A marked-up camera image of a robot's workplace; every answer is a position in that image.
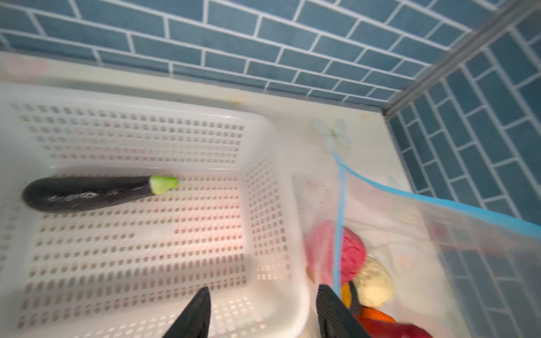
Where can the clear zip top bag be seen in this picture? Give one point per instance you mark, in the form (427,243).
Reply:
(458,270)

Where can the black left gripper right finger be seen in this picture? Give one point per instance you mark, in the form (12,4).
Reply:
(334,318)

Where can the dark purple eggplant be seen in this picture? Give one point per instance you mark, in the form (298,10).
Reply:
(66,195)

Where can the white perforated plastic basket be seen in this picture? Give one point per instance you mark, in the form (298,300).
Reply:
(230,225)

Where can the red chili pepper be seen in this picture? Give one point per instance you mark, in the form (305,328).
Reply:
(382,329)

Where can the cream white bun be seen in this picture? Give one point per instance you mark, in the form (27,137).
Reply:
(374,285)

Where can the small orange tangerine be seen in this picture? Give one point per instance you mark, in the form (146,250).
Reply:
(374,314)

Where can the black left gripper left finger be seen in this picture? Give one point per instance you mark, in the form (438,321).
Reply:
(195,319)

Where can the aluminium corner post right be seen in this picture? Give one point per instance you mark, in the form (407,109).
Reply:
(501,20)

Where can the yellow lemon food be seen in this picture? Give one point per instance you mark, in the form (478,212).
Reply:
(346,295)

